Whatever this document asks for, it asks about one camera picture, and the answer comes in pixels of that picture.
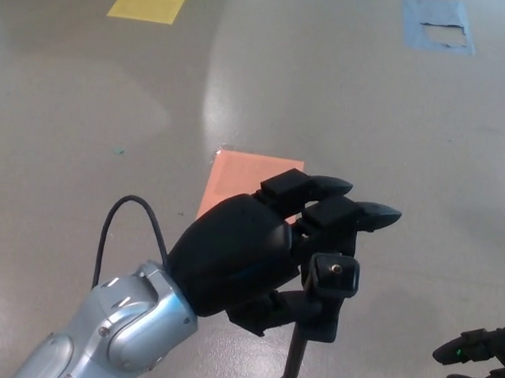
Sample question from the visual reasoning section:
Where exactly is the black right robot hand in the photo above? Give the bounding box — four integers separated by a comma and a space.
431, 323, 505, 378

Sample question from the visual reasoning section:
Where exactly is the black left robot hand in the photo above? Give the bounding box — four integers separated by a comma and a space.
163, 162, 405, 344

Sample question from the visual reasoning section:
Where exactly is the black phone stand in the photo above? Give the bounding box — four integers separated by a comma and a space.
277, 249, 363, 378

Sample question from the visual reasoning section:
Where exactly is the orange floor sheet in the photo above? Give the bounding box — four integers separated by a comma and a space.
195, 147, 305, 227

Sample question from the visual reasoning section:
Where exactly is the yellow floor sheet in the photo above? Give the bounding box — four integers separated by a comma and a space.
106, 0, 195, 26

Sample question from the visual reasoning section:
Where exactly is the torn blue floor sheet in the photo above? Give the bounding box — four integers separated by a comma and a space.
398, 0, 478, 57

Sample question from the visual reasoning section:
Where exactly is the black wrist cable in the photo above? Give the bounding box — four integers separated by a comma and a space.
91, 193, 173, 293

